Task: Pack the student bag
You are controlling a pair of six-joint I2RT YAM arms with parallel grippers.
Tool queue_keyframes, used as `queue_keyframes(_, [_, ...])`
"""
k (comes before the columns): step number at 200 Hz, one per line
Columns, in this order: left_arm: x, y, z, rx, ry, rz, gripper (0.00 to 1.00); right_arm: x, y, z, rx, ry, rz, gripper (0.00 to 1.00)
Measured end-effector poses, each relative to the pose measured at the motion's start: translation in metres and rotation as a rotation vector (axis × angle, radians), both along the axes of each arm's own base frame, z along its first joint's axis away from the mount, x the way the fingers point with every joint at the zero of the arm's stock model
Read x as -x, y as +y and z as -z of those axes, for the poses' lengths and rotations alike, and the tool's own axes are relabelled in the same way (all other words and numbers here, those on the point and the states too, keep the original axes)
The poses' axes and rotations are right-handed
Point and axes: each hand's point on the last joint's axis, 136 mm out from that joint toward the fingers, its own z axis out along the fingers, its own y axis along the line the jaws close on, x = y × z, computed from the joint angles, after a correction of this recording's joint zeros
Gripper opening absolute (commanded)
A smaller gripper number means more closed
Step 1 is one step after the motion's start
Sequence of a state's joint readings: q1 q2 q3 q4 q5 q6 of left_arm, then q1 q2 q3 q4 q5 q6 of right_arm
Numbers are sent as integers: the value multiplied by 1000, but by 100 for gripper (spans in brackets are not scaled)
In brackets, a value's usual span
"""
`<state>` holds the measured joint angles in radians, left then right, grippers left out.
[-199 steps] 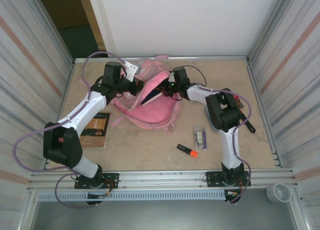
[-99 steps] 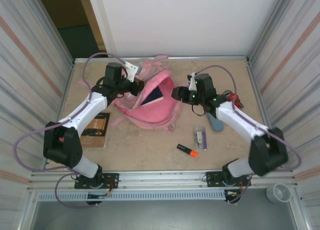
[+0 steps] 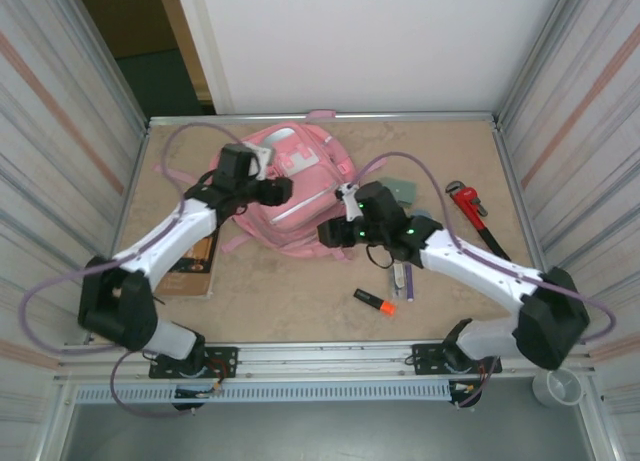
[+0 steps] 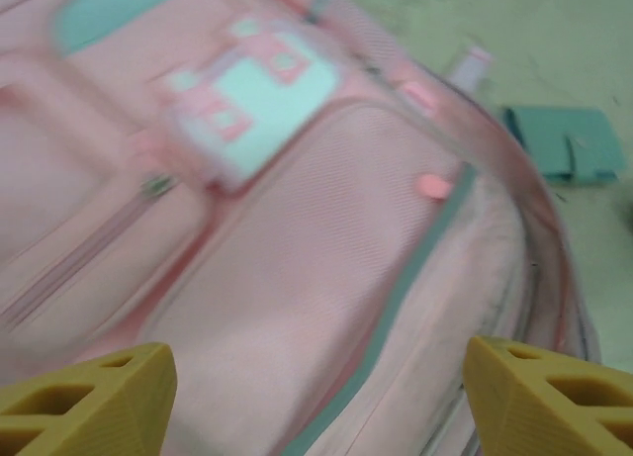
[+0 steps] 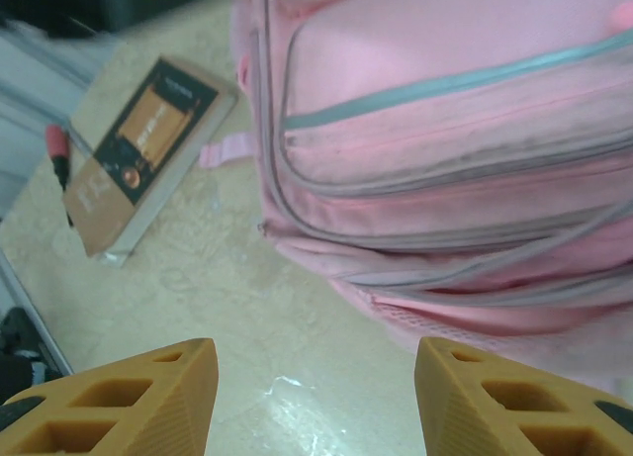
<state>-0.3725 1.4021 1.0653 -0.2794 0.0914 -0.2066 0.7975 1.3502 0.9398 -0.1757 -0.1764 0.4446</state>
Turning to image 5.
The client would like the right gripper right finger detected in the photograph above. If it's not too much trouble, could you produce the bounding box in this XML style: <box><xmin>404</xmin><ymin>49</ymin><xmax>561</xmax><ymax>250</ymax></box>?
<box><xmin>414</xmin><ymin>335</ymin><xmax>633</xmax><ymax>456</ymax></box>

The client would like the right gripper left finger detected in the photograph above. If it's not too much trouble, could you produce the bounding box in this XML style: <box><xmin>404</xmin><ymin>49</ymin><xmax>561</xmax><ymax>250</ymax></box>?
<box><xmin>0</xmin><ymin>336</ymin><xmax>221</xmax><ymax>456</ymax></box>

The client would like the pink student backpack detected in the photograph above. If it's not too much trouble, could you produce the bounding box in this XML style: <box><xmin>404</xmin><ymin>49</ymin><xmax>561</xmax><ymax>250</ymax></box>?
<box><xmin>197</xmin><ymin>0</ymin><xmax>633</xmax><ymax>393</ymax></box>

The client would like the brown paperback book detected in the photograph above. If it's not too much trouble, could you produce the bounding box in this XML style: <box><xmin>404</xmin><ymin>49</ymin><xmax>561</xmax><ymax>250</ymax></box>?
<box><xmin>61</xmin><ymin>54</ymin><xmax>239</xmax><ymax>269</ymax></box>

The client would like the red black thin tool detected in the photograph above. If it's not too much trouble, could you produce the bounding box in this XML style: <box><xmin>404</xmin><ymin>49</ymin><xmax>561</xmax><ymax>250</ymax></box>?
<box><xmin>45</xmin><ymin>123</ymin><xmax>75</xmax><ymax>228</ymax></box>

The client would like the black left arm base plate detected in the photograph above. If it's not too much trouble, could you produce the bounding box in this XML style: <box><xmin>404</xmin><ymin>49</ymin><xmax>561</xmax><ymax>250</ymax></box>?
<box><xmin>0</xmin><ymin>307</ymin><xmax>50</xmax><ymax>408</ymax></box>

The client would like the long grooved aluminium mounting rail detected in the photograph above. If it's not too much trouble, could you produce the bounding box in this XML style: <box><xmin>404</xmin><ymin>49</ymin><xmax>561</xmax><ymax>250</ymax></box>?
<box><xmin>0</xmin><ymin>252</ymin><xmax>78</xmax><ymax>378</ymax></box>

